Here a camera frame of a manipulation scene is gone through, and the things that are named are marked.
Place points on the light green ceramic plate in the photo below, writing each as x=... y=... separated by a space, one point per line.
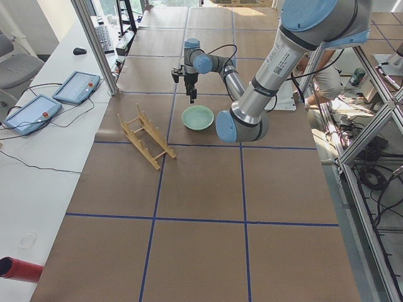
x=197 y=117

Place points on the lower teach pendant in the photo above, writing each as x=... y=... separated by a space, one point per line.
x=33 y=115

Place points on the grey office chair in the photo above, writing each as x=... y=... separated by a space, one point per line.
x=17 y=71

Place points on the upper teach pendant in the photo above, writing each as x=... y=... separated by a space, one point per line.
x=77 y=88

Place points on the aluminium frame rack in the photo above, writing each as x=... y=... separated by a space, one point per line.
x=365 y=125

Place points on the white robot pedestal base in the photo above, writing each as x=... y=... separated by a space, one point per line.
x=283 y=100

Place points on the person in beige shirt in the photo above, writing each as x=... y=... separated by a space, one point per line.
x=327 y=81

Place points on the red fire extinguisher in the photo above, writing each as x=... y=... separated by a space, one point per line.
x=20 y=270

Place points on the black computer mouse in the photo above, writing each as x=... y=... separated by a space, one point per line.
x=79 y=51

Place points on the aluminium frame post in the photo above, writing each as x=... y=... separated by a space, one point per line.
x=88 y=27

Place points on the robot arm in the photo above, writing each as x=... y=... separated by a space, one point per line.
x=197 y=62
x=304 y=27

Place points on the teach pendant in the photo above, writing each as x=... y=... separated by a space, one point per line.
x=33 y=115
x=77 y=88

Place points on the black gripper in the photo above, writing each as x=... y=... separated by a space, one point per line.
x=189 y=80

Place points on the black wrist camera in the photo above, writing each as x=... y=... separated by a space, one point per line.
x=176 y=73

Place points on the wooden dish rack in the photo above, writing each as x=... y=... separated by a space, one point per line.
x=146 y=138

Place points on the black keyboard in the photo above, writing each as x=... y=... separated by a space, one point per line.
x=104 y=38

